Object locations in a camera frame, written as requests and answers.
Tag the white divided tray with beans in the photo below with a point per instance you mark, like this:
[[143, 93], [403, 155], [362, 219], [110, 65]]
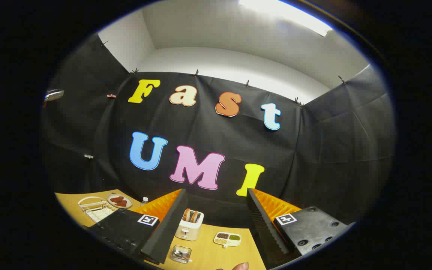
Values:
[[227, 239]]

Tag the toast slice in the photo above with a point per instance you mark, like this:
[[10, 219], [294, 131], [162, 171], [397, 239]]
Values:
[[186, 215], [194, 217]]

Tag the white toaster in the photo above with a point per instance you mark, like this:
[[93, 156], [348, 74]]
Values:
[[189, 229]]

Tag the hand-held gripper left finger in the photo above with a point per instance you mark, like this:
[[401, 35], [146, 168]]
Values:
[[163, 232]]

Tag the small plate with sausages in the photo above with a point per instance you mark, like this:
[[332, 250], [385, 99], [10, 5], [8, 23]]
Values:
[[119, 201]]

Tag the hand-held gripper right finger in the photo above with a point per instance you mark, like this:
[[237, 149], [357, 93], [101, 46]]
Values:
[[264, 232]]

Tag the green label bottle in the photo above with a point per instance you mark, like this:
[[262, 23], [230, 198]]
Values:
[[144, 201]]

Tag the silver clamp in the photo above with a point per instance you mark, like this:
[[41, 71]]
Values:
[[53, 95]]

